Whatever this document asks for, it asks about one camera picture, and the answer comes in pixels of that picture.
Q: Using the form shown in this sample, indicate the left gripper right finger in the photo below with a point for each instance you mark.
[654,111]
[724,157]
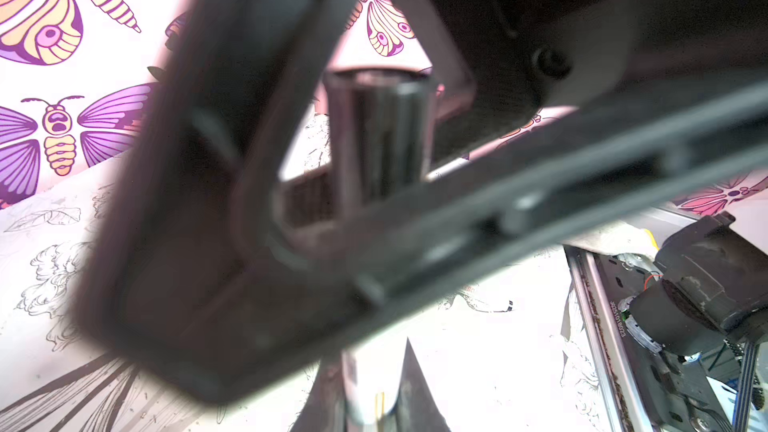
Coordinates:
[417,410]

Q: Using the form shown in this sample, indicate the black pen cap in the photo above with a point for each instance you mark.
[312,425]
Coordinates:
[381,128]

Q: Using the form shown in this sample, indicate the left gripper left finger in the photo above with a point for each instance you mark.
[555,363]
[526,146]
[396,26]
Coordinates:
[325,407]

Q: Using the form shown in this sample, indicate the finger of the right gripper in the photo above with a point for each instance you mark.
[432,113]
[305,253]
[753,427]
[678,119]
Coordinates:
[312,171]

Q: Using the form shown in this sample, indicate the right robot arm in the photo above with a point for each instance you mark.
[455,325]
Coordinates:
[706,283]

